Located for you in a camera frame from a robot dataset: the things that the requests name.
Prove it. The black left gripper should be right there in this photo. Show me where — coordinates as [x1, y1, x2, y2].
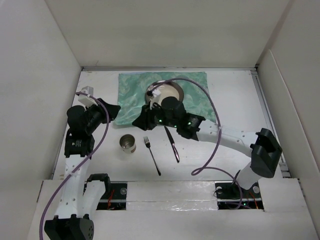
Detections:
[85, 98, 120, 134]

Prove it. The round metal plate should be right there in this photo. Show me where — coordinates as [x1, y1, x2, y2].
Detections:
[145, 80, 185, 105]

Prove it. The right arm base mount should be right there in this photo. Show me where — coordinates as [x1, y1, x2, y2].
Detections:
[213, 181, 264, 210]

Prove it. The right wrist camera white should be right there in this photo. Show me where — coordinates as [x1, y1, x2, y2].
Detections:
[145, 89, 161, 103]

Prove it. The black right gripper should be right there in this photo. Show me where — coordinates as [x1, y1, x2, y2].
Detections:
[133, 99, 179, 130]

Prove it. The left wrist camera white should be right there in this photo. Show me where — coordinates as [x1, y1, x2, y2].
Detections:
[78, 86, 96, 107]

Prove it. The white foam front panel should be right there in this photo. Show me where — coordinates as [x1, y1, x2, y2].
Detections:
[126, 181, 218, 212]

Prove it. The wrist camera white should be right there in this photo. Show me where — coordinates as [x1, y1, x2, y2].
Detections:
[78, 86, 96, 107]
[145, 89, 161, 103]

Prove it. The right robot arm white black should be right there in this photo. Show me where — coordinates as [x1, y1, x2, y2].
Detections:
[132, 97, 283, 197]

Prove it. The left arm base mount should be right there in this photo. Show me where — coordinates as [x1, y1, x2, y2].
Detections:
[96, 181, 128, 211]

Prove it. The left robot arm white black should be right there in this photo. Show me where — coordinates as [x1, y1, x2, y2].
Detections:
[39, 98, 121, 240]

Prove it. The black handled table knife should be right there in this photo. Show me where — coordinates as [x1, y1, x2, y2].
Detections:
[164, 126, 180, 163]

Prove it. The steel cup with white band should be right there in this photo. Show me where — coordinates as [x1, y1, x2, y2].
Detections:
[119, 134, 137, 154]

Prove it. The silver fork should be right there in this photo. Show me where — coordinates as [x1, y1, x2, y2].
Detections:
[143, 136, 162, 176]

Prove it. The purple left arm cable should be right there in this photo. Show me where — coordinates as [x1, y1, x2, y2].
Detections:
[38, 91, 110, 240]

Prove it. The green satin tablecloth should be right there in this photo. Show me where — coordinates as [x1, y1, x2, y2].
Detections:
[114, 71, 216, 126]

